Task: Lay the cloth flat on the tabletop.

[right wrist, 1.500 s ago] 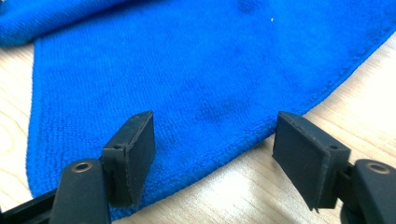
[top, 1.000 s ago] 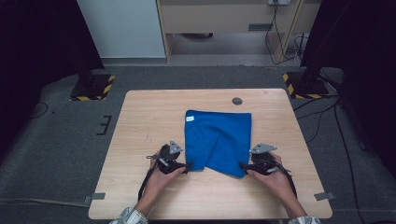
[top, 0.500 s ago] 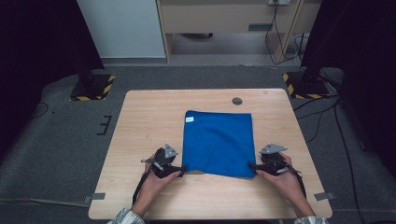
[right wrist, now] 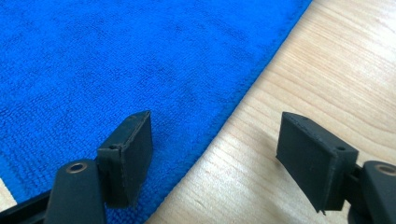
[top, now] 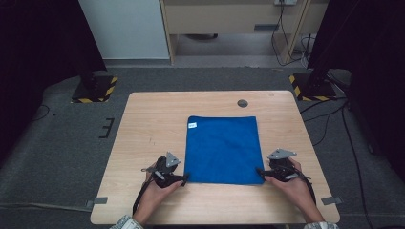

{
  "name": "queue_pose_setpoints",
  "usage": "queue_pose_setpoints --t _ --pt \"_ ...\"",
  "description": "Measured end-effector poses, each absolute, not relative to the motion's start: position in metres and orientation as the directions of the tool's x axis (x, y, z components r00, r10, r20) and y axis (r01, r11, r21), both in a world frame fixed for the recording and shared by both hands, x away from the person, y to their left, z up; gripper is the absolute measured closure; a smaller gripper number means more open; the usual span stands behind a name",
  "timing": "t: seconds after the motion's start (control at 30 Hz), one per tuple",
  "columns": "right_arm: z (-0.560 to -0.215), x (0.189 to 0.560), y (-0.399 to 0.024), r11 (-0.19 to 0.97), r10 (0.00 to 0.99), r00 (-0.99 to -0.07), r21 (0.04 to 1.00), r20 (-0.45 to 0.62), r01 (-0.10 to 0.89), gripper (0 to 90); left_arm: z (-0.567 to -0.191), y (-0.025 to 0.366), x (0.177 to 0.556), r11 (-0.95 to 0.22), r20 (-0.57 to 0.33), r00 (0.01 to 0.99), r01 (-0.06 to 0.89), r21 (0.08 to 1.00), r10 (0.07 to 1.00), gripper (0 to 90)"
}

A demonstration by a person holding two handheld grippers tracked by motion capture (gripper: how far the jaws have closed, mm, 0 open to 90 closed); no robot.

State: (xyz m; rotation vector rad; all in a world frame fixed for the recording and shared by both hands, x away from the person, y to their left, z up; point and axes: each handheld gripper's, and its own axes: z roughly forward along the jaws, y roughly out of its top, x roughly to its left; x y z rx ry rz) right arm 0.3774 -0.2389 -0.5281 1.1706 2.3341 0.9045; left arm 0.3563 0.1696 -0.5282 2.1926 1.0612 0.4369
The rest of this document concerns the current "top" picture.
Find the black stand with striped base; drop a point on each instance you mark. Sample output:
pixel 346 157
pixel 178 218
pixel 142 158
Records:
pixel 95 90
pixel 313 87

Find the grey round table grommet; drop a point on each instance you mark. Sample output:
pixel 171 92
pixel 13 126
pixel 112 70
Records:
pixel 242 103

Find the blue cloth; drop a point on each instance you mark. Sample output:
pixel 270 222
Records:
pixel 223 149

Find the black curtain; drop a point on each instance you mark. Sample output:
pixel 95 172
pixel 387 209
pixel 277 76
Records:
pixel 38 57
pixel 372 63

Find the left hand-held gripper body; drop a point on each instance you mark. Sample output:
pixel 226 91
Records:
pixel 165 173

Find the person's right hand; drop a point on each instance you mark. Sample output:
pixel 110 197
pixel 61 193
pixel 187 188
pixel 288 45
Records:
pixel 297 194

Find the grey tape strip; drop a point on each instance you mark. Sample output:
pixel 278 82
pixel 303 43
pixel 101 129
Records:
pixel 331 200
pixel 98 201

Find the person's left hand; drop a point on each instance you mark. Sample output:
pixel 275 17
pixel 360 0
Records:
pixel 154 197

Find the white cabinet panel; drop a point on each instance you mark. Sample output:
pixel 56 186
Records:
pixel 124 28

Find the light wooden desk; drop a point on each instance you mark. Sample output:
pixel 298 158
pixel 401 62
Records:
pixel 219 17

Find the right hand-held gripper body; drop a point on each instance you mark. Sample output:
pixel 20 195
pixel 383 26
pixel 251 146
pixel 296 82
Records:
pixel 281 168

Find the white power strip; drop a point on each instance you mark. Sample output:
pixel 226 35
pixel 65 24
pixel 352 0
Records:
pixel 285 2

